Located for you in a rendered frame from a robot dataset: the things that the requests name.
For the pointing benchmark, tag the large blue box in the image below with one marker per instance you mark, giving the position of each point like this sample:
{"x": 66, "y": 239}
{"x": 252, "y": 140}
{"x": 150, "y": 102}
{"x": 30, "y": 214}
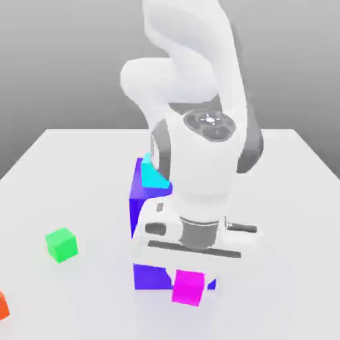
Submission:
{"x": 148, "y": 277}

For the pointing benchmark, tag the small orange cube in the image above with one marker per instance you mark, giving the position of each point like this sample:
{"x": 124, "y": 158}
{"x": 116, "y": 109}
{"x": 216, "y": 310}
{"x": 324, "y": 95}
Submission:
{"x": 3, "y": 306}

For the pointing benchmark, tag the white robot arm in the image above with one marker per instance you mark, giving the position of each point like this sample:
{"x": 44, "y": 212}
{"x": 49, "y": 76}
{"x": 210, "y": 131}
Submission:
{"x": 202, "y": 164}

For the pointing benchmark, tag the small magenta cube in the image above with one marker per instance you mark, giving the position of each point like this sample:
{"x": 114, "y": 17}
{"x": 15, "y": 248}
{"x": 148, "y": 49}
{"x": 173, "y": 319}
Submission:
{"x": 188, "y": 288}

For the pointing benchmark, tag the small green cube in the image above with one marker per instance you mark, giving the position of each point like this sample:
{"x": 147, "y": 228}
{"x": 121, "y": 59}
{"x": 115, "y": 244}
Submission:
{"x": 61, "y": 245}

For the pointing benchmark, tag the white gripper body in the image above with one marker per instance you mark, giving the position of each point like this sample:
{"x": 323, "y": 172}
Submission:
{"x": 194, "y": 259}

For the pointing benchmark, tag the small cyan cube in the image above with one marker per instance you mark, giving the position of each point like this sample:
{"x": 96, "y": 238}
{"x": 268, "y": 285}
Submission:
{"x": 152, "y": 178}

